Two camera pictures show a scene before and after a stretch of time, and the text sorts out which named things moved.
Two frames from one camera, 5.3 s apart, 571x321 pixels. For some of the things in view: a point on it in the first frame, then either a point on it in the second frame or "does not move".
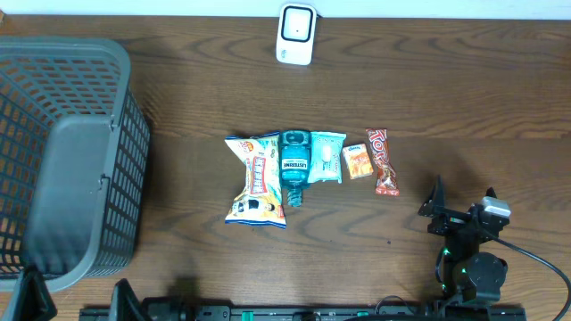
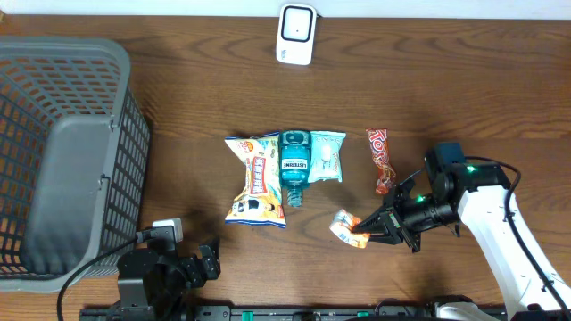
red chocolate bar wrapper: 387,181 does not move
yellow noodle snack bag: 260,201 does not move
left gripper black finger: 125,304 -> 196,271
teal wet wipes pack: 326,155 does not move
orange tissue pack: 358,160 -> 342,225
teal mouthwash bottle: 294,159 does not move
